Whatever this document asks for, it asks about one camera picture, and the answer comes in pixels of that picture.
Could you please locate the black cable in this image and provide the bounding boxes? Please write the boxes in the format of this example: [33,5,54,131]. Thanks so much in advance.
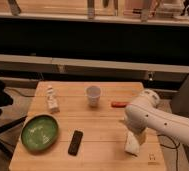
[157,133,181,171]

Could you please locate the green plate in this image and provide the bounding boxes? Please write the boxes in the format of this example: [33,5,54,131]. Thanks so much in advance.
[21,115,59,153]

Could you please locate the translucent plastic cup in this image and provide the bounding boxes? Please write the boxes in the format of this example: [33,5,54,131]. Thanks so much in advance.
[86,86,101,107]

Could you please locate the black remote control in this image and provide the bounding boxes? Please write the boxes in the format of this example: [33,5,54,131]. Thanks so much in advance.
[68,130,83,156]

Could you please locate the red sausage toy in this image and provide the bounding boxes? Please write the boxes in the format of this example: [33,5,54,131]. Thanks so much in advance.
[111,101,128,108]

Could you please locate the white small bottle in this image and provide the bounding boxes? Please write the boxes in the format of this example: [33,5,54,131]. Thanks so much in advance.
[46,86,59,113]

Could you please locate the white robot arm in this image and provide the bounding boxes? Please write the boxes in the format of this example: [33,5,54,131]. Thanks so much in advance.
[125,89,189,146]

